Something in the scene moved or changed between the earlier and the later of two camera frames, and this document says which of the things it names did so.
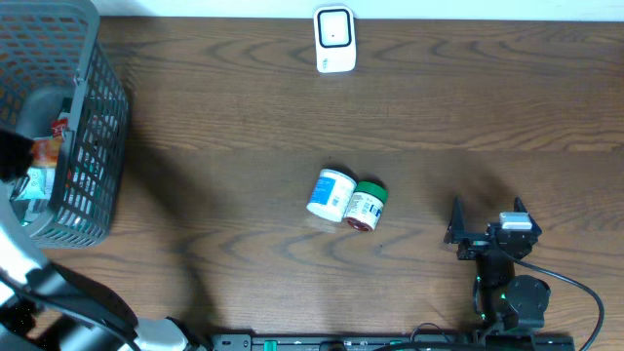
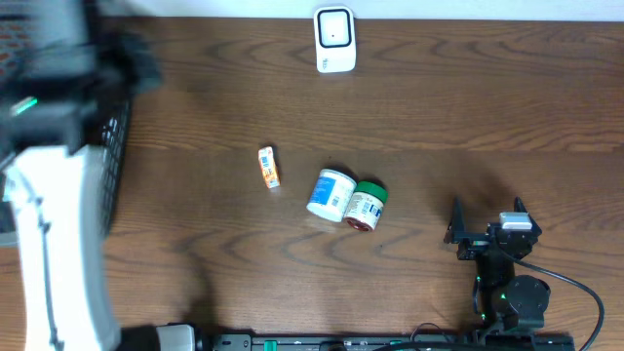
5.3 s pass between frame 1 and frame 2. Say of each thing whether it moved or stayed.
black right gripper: stayed
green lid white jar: stayed
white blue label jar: stayed
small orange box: moved
